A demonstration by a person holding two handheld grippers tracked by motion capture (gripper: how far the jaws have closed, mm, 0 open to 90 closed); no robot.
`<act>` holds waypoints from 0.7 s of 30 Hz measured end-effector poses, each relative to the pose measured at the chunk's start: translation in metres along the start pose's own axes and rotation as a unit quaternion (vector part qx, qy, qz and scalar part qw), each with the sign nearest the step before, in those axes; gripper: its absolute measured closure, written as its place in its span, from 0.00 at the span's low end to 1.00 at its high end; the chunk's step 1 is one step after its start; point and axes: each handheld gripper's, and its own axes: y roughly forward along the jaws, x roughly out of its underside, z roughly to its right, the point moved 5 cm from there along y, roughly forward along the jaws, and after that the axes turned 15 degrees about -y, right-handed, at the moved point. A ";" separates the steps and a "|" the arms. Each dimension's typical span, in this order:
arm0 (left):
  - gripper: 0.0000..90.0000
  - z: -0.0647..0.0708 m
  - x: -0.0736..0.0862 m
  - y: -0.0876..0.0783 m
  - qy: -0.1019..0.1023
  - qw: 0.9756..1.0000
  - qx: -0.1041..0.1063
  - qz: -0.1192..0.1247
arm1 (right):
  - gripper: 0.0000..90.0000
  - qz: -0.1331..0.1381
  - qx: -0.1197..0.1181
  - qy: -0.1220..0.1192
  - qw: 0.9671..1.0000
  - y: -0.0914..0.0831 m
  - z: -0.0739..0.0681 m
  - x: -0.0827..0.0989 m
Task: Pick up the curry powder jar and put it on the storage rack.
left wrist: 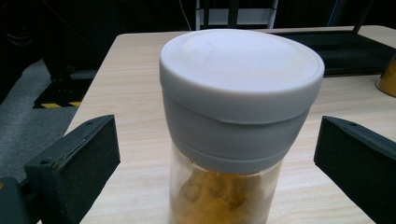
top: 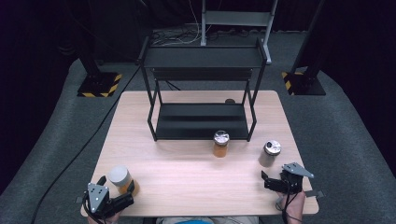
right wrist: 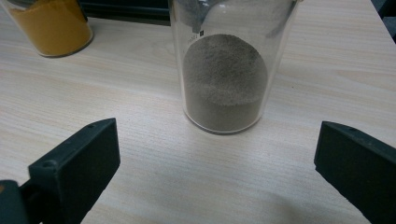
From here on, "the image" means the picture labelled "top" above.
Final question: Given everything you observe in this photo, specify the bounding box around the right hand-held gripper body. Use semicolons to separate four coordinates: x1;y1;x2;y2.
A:
269;161;316;196

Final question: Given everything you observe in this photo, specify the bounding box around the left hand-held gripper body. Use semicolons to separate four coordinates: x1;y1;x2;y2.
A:
82;182;135;219

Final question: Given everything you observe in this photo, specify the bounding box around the white-lid orange spice jar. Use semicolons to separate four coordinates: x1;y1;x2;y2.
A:
107;164;140;198

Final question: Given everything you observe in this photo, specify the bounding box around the silver-lid orange spice jar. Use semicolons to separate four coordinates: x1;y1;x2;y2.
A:
212;129;231;159

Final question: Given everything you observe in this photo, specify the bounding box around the black metal two-tier rack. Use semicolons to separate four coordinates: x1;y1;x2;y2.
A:
136;35;269;143

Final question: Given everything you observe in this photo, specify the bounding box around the person's left hand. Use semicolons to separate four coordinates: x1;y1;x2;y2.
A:
87;210;123;224

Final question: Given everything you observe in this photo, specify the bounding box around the person's right hand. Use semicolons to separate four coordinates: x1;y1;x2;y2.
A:
276;189;307;224

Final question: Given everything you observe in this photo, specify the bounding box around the silver-lid grey spice jar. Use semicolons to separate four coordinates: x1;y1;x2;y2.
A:
258;139;283;168

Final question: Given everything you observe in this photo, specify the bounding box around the person's blue garment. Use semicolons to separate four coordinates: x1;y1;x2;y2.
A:
174;218;216;224

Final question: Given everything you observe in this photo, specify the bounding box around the black stand with striped base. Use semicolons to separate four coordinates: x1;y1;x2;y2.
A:
281;0;327;97
77;46;123;98

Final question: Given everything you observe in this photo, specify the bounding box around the left hand-held gripper cable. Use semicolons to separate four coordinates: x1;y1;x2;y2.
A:
80;192;106;224

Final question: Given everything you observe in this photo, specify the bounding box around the hand-held gripper cable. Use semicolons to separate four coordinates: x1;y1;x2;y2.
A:
275;186;304;224
80;192;106;224

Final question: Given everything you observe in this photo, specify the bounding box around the right hand-held gripper cable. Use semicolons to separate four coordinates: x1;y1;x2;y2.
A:
275;186;304;224

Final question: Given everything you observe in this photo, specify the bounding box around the long black floor cable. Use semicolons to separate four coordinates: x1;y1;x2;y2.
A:
30;64;142;224

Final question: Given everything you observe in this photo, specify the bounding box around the tangle of floor cables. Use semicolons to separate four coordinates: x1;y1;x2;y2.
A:
150;0;204;47

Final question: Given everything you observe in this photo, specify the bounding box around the grey metal stand frame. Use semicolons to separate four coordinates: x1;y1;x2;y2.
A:
200;0;279;65

